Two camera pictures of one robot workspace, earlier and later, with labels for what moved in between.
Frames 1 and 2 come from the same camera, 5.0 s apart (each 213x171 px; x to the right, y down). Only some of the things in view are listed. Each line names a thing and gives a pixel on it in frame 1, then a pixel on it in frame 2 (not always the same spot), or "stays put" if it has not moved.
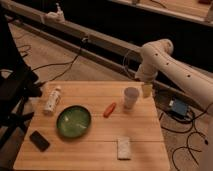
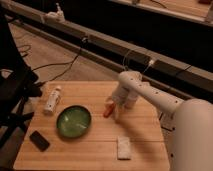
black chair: [18, 82] stays put
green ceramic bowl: [73, 121] stays put
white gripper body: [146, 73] to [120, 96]
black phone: [39, 141] stays put
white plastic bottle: [51, 101] stays put
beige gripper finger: [147, 90] to [117, 110]
